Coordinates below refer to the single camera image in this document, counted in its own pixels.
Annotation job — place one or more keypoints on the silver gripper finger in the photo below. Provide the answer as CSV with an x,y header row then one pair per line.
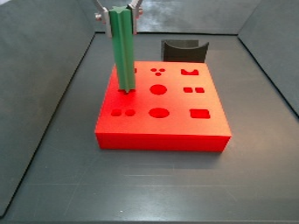
x,y
103,16
136,11

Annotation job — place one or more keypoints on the green star-shaped peg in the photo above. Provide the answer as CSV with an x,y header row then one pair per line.
x,y
123,47

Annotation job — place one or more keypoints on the black curved holder block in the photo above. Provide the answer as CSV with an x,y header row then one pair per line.
x,y
183,50

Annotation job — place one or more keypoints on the red shape-sorting block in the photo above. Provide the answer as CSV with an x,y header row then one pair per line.
x,y
171,113

